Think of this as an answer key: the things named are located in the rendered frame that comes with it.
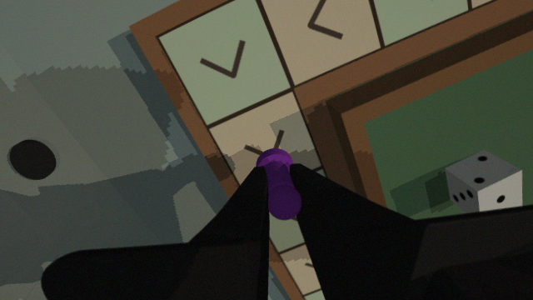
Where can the grey die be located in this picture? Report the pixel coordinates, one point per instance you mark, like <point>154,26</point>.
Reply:
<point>483,182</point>

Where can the purple pawn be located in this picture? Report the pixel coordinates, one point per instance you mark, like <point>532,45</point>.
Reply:
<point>284,201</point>

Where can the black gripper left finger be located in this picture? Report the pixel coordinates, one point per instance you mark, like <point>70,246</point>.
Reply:
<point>227,260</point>

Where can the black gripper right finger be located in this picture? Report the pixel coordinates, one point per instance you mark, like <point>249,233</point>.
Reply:
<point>361,250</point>

